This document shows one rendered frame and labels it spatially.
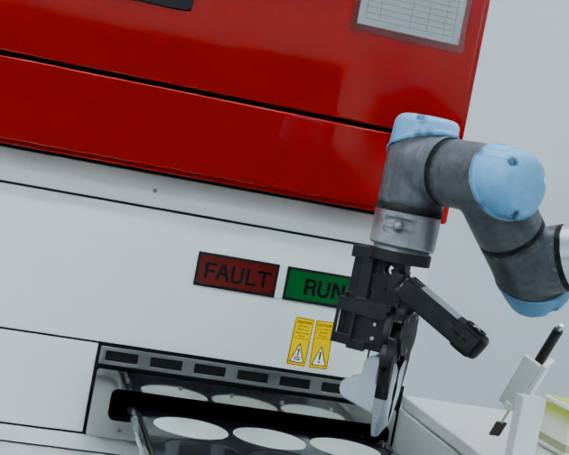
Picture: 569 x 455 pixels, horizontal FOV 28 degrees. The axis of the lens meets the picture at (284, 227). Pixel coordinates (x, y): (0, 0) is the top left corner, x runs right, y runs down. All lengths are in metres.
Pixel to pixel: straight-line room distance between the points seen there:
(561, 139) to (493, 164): 2.22
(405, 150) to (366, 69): 0.35
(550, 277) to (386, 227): 0.19
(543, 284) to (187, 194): 0.55
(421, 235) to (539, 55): 2.14
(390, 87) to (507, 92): 1.75
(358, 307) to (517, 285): 0.18
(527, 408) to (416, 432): 0.28
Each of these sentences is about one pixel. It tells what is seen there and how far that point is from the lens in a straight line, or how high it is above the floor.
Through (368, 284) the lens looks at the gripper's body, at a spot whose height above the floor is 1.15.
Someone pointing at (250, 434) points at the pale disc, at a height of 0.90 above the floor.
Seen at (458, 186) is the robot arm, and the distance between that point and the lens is 1.20.
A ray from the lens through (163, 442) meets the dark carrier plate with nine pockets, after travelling 1.43.
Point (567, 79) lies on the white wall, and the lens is 3.40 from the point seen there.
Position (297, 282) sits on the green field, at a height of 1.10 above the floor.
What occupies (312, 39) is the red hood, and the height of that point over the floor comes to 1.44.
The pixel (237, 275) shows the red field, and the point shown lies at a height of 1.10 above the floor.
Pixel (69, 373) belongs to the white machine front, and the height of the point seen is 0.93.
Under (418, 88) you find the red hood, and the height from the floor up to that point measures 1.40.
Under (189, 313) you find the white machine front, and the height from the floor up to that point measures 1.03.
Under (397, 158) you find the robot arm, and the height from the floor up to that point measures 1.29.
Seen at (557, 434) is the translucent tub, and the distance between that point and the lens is 1.51.
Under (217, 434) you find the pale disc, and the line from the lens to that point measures 1.52.
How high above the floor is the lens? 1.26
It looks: 3 degrees down
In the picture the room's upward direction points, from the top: 11 degrees clockwise
